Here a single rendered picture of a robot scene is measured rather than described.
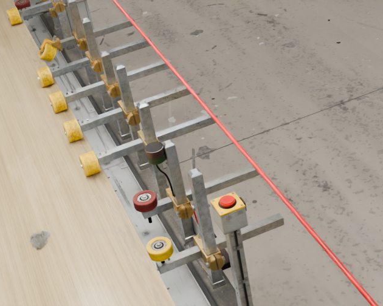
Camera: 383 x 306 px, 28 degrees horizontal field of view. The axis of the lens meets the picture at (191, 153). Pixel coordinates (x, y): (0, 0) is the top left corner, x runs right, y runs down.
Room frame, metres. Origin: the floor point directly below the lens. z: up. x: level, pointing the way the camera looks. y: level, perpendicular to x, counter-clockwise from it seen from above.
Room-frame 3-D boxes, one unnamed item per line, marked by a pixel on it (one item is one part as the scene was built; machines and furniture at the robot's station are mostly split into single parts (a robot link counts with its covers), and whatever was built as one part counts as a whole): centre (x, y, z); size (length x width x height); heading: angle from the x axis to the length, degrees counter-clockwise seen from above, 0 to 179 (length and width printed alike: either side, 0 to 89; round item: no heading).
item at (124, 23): (3.28, 0.32, 0.95); 0.36 x 0.03 x 0.03; 105
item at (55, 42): (3.22, 0.54, 0.95); 0.10 x 0.04 x 0.10; 105
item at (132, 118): (2.52, 0.20, 0.95); 0.14 x 0.06 x 0.05; 15
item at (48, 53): (3.22, 0.56, 0.93); 0.09 x 0.08 x 0.09; 105
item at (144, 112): (2.26, 0.13, 0.89); 0.04 x 0.04 x 0.48; 15
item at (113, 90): (2.76, 0.27, 0.95); 0.14 x 0.06 x 0.05; 15
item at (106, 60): (2.74, 0.26, 0.87); 0.04 x 0.04 x 0.48; 15
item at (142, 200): (2.03, 0.18, 0.85); 0.08 x 0.08 x 0.11
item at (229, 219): (1.52, -0.07, 1.18); 0.07 x 0.07 x 0.08; 15
